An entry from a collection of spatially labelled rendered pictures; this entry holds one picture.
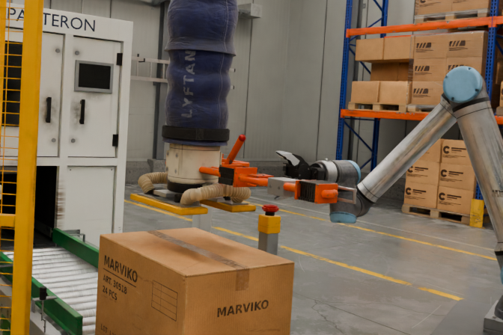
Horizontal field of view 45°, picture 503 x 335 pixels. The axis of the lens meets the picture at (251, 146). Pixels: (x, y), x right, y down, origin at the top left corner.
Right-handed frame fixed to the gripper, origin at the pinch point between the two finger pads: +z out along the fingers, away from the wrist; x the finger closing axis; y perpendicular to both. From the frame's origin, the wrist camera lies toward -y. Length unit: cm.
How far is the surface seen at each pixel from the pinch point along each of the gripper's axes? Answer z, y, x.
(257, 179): 16.3, -11.0, 0.2
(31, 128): 57, 63, 12
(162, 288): 34.1, 9.9, -33.6
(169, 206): 28.0, 17.5, -10.6
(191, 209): 24.4, 10.6, -10.8
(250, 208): 1.7, 10.7, -11.7
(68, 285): 14, 136, -65
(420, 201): -673, 451, -99
